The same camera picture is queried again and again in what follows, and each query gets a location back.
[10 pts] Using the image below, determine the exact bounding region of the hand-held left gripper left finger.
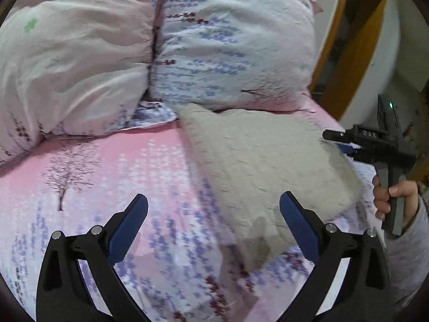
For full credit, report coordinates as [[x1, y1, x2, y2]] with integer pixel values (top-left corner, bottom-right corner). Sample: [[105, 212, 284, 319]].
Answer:
[[35, 193, 149, 322]]

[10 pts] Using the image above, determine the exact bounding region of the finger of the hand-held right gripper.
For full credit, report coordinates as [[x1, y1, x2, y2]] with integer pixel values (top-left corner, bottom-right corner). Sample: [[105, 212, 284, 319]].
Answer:
[[322, 125, 364, 143], [337, 142, 364, 162]]

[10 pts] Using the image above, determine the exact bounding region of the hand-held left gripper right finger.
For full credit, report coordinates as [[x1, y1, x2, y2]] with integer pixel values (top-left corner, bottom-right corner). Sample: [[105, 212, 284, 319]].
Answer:
[[279, 191, 393, 322]]

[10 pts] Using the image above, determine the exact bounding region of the beige cable-knit sweater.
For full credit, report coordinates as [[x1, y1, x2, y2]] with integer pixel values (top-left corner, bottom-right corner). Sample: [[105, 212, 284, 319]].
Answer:
[[174, 103, 364, 272]]

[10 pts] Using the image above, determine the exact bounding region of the person's right forearm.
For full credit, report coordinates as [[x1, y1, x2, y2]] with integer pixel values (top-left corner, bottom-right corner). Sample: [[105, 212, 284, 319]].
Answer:
[[385, 183, 429, 314]]

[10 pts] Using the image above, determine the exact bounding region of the person's right hand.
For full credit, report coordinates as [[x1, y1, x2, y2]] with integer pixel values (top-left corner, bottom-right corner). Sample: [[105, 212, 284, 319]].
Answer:
[[372, 175, 420, 229]]

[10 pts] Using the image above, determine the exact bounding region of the pink floral bed sheet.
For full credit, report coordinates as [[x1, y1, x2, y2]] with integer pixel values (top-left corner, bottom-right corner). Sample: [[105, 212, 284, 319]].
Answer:
[[0, 94, 386, 322]]

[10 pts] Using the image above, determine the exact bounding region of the left floral pillow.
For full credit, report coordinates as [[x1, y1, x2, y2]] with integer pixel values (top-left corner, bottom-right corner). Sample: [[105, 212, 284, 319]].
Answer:
[[0, 0, 324, 168]]

